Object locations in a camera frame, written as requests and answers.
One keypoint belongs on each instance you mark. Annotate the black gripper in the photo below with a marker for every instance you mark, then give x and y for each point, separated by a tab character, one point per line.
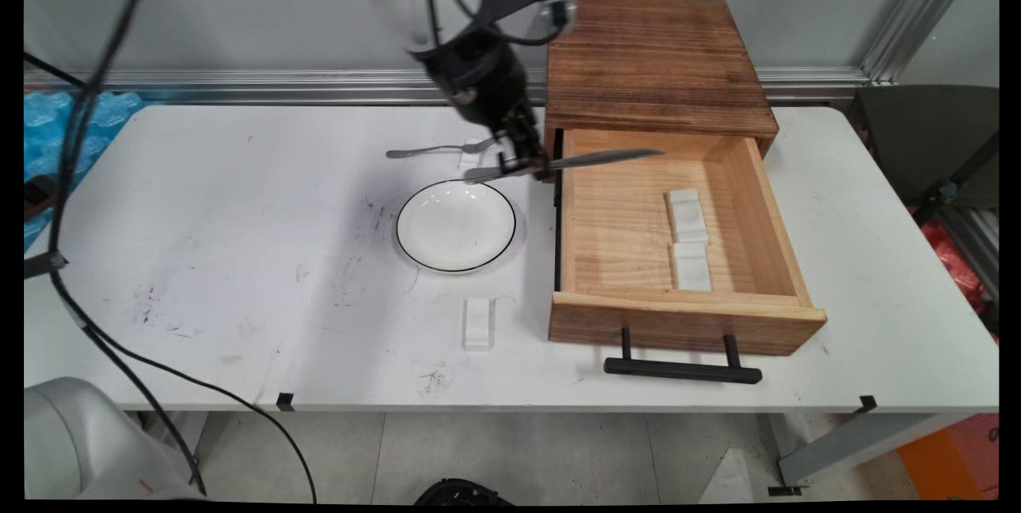
482	78

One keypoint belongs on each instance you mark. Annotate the silver metal table knife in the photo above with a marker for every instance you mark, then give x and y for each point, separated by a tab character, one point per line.
606	158

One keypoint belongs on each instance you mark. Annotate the silver metal fork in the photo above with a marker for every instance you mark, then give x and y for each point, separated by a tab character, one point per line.
431	151

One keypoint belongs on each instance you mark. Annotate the white plate black rim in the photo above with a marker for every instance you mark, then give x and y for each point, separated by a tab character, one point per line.
455	226

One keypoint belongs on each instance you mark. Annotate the light wooden drawer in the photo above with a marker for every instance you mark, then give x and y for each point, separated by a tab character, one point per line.
622	234

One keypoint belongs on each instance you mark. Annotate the dark wooden cabinet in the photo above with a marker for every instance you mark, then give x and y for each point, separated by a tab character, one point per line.
654	58

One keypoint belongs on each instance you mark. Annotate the small black table clip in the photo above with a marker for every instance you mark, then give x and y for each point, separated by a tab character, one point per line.
868	404
285	400

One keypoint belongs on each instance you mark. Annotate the black object on floor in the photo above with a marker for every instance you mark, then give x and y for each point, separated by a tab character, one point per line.
463	493

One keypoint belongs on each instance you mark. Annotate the blue bubble wrap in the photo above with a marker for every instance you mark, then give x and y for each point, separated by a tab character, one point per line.
112	118

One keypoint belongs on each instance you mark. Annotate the grey table leg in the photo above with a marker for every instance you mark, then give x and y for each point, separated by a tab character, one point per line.
853	441

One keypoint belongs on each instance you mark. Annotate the red plastic bag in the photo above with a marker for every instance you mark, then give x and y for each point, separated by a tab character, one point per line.
953	258

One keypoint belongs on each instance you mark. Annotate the orange box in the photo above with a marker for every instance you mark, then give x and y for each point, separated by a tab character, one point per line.
953	457

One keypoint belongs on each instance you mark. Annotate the horizontal aluminium rail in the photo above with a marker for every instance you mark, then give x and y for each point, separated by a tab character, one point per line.
239	86

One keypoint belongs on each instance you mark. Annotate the slanted aluminium post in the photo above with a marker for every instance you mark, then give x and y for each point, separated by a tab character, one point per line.
917	18

